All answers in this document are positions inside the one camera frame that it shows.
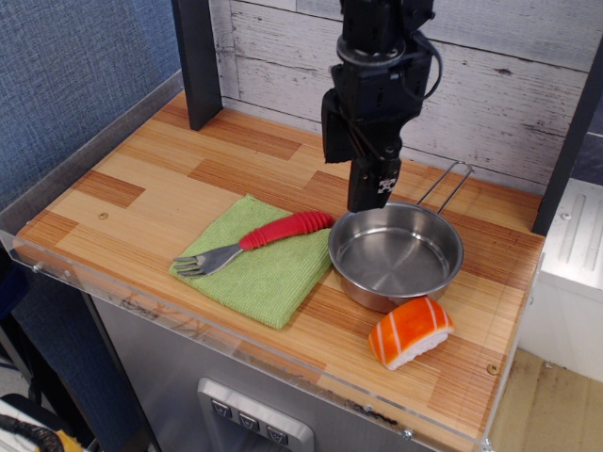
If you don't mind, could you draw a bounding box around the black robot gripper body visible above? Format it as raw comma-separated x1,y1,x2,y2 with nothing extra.
331,49,432,158

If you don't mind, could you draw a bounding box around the black left frame post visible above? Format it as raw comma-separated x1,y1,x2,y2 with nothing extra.
171,0,222,131

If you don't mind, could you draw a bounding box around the black right frame post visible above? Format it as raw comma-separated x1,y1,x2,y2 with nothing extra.
531,42,602,235

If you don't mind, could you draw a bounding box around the stainless steel cabinet front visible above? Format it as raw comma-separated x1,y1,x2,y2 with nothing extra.
93,298,429,451

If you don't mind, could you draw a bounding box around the clear acrylic table guard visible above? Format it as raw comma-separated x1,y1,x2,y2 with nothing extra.
1,234,490,451

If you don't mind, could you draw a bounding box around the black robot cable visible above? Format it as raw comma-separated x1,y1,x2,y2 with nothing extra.
414,32,445,102

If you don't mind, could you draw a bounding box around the stainless steel pot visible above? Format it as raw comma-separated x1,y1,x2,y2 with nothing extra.
328,161,473,314

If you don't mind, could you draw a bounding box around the silver button control panel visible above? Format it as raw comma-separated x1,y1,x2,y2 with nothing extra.
197,378,315,451

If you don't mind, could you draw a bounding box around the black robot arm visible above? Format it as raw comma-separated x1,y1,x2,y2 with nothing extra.
321,1,442,212

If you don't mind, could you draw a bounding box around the orange salmon sushi toy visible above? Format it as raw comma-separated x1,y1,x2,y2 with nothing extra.
367,296,455,370

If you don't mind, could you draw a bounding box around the yellow black bag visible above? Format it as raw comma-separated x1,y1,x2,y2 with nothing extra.
1,414,86,452

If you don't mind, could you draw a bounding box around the red handled metal fork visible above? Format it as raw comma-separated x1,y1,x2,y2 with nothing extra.
172,211,334,278

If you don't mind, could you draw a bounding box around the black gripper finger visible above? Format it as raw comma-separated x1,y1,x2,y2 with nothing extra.
321,89,360,164
348,156,401,212

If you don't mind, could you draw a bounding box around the white aluminium side block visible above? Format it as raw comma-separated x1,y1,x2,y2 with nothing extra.
539,177,603,289

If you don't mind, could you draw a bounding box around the green folded cloth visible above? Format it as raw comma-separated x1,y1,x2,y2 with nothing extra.
170,195,334,330

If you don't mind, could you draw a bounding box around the black frame post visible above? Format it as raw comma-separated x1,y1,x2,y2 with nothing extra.
171,0,222,131
531,42,602,235

